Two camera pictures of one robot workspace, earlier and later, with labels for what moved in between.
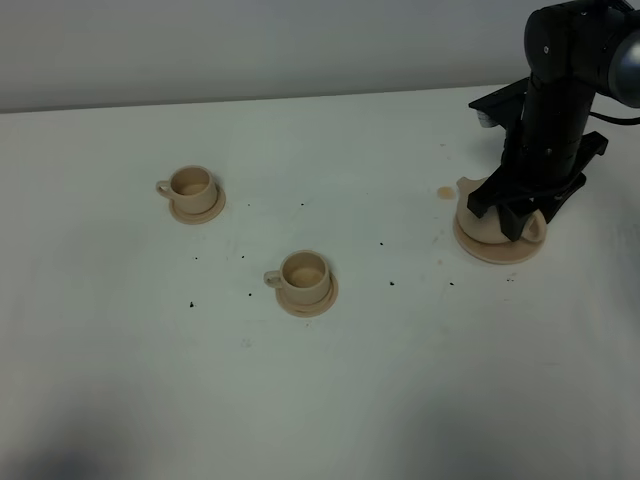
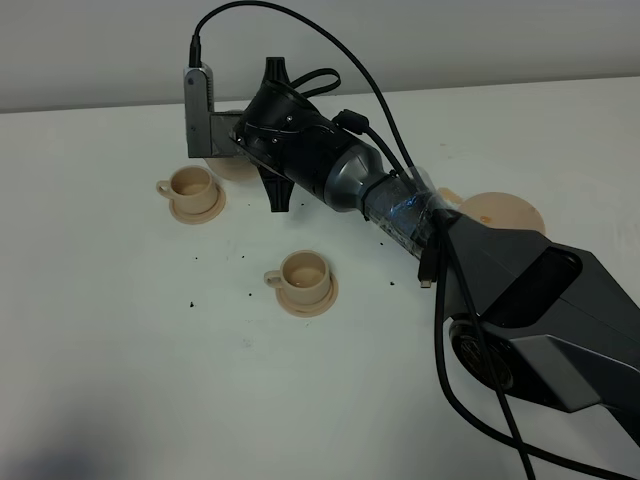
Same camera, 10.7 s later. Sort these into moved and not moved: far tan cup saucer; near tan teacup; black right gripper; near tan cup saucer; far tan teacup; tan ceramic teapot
Moved: tan ceramic teapot; black right gripper
Not moved: far tan teacup; near tan teacup; near tan cup saucer; far tan cup saucer
